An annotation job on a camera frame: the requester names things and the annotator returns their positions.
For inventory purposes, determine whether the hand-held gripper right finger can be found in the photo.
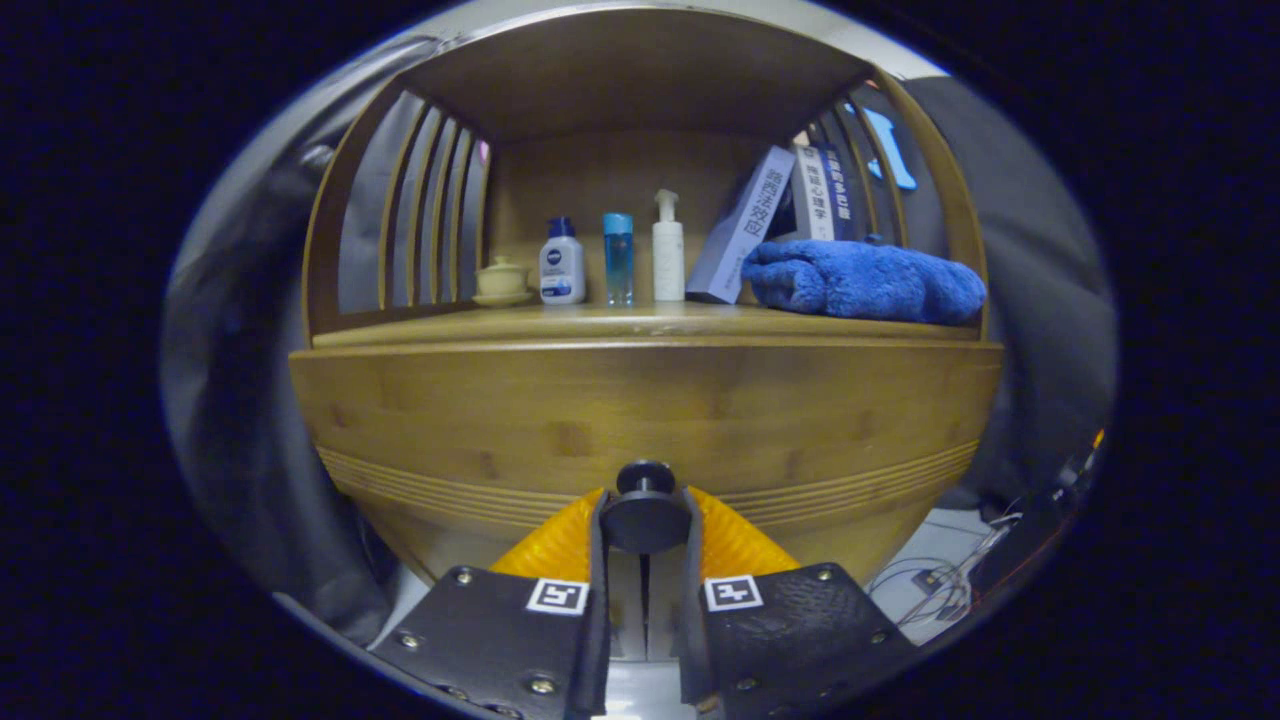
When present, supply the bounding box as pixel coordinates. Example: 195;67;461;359
678;486;919;720

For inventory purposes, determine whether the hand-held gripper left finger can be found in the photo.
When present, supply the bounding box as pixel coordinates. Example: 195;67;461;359
370;487;613;720

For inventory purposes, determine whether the wooden drawer with black knob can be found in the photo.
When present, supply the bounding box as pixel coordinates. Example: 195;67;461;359
288;338;1005;591

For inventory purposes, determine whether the wooden countertop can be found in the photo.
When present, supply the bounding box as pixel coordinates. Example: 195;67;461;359
312;300;986;349

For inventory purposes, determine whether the wooden cabinet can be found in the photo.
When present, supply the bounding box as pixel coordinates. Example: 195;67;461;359
288;5;1005;663

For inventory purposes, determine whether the black device with orange tip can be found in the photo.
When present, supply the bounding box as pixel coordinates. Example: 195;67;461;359
970;430;1106;601

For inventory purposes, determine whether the white bottle with blue cap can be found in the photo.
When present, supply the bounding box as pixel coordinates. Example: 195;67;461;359
539;217;587;306

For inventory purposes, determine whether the beige lidded teacup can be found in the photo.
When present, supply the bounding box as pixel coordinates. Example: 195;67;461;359
473;256;534;307

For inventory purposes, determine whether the clear blue bottle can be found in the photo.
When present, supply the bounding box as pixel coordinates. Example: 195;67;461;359
603;212;635;307

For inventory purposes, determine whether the white pump bottle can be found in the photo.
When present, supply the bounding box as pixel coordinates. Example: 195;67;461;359
652;189;686;303

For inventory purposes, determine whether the blue towel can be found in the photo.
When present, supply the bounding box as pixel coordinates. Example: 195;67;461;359
741;238;987;327

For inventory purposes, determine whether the lavender book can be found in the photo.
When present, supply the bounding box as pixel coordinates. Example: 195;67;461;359
686;145;797;305

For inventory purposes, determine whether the white book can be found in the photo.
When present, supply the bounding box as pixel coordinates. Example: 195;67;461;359
770;143;833;244

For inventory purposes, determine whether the dark blue book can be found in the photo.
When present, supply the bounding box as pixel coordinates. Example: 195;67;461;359
822;145;857;241

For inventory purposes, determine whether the tangle of floor cables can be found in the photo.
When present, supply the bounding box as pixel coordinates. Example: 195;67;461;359
865;510;1021;626

